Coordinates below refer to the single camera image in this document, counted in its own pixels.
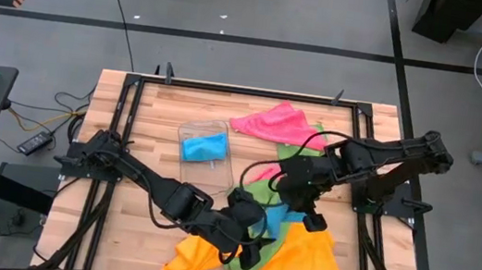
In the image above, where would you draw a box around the black power adapter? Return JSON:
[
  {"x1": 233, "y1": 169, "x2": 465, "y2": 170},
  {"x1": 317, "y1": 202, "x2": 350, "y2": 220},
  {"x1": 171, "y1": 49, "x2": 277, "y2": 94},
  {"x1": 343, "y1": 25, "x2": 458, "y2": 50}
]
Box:
[{"x1": 16, "y1": 128, "x2": 55, "y2": 160}]

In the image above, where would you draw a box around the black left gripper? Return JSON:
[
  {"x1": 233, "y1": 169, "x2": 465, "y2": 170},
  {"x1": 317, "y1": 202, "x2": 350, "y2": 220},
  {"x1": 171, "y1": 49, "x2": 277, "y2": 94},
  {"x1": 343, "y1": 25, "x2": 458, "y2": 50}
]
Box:
[{"x1": 204, "y1": 185, "x2": 279, "y2": 270}]

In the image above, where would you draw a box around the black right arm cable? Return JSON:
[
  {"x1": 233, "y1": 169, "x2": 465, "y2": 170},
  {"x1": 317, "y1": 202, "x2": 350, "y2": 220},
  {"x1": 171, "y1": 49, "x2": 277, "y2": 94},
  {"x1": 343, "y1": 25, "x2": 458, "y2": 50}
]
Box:
[{"x1": 236, "y1": 119, "x2": 366, "y2": 219}]

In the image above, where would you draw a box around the blue microfiber towel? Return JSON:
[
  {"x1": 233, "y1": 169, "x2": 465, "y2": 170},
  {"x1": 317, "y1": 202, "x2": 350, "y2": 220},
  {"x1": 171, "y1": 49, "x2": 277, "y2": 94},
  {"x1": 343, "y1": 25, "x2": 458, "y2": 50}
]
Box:
[
  {"x1": 179, "y1": 127, "x2": 231, "y2": 167},
  {"x1": 257, "y1": 201, "x2": 308, "y2": 246}
]

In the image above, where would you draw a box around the yellow cable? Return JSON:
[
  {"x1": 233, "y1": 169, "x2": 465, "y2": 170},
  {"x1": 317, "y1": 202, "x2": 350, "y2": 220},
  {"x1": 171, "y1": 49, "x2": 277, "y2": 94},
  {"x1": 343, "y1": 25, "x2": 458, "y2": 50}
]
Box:
[{"x1": 6, "y1": 99, "x2": 88, "y2": 141}]

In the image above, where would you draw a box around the green microfiber towel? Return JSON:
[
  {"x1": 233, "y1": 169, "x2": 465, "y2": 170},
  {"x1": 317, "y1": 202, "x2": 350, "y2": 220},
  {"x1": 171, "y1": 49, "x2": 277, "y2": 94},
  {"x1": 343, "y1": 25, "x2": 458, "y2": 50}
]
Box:
[
  {"x1": 274, "y1": 118, "x2": 341, "y2": 168},
  {"x1": 222, "y1": 176, "x2": 299, "y2": 270}
]

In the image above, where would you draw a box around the pink microfiber towel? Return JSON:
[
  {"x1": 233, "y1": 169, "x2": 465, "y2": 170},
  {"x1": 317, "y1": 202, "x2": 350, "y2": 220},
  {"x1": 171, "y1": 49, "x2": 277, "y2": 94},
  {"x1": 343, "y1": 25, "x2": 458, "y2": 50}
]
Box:
[
  {"x1": 246, "y1": 159, "x2": 285, "y2": 189},
  {"x1": 227, "y1": 94, "x2": 333, "y2": 153}
]

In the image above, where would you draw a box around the black cable bundle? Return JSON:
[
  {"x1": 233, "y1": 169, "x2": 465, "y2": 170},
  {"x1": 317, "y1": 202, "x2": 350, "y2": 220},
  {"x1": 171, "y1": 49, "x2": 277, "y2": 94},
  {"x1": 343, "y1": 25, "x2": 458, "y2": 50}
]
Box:
[{"x1": 48, "y1": 82, "x2": 95, "y2": 149}]

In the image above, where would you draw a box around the long black floor cable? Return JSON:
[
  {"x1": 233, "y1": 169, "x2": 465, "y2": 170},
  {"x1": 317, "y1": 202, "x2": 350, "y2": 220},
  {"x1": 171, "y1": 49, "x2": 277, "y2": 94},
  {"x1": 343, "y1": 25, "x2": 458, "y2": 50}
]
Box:
[{"x1": 90, "y1": 0, "x2": 144, "y2": 73}]

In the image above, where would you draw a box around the clear plastic bin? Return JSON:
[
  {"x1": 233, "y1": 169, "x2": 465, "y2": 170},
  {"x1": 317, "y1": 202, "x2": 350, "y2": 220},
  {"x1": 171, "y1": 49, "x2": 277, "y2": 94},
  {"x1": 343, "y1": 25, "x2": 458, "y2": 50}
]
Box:
[{"x1": 169, "y1": 115, "x2": 242, "y2": 201}]

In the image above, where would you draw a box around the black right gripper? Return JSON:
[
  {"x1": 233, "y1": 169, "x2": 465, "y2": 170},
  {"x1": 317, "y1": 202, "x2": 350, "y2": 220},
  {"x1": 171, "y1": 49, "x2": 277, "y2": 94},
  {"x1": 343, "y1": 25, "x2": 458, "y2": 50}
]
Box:
[{"x1": 262, "y1": 151, "x2": 340, "y2": 236}]

